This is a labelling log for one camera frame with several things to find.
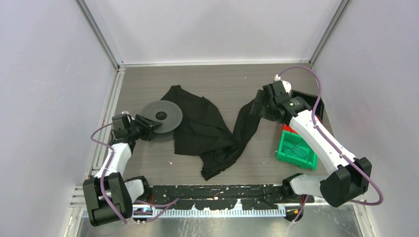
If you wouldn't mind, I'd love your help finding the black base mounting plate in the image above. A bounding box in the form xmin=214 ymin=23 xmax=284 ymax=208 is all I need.
xmin=135 ymin=184 xmax=302 ymax=210

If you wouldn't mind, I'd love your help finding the green plastic bin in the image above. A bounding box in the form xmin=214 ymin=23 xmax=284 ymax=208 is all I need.
xmin=276 ymin=131 xmax=318 ymax=170

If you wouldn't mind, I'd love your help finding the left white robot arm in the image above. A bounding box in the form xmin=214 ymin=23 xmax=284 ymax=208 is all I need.
xmin=83 ymin=114 xmax=162 ymax=227

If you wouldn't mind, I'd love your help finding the white slotted cable duct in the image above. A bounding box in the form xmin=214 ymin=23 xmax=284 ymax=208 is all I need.
xmin=81 ymin=208 xmax=287 ymax=219

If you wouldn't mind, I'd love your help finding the black cloth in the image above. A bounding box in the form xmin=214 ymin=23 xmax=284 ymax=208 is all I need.
xmin=162 ymin=85 xmax=261 ymax=181

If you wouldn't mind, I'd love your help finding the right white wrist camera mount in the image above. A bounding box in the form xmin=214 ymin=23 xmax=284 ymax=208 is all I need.
xmin=274 ymin=74 xmax=292 ymax=94

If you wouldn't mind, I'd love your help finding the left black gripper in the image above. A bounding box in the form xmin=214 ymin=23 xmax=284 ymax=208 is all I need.
xmin=128 ymin=115 xmax=162 ymax=141

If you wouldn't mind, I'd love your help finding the grey plastic cable spool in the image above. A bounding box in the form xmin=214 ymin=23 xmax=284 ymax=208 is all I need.
xmin=139 ymin=100 xmax=183 ymax=142

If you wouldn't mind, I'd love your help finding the red plastic bin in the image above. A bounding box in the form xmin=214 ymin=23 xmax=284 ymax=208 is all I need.
xmin=283 ymin=124 xmax=298 ymax=134

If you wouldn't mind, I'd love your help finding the black plastic bin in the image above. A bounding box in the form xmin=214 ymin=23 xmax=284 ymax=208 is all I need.
xmin=291 ymin=90 xmax=325 ymax=122

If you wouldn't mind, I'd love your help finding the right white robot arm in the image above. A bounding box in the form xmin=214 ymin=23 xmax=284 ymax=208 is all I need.
xmin=251 ymin=80 xmax=372 ymax=207

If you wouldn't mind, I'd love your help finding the thin black wire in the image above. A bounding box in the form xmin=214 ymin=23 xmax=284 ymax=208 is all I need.
xmin=282 ymin=139 xmax=312 ymax=161

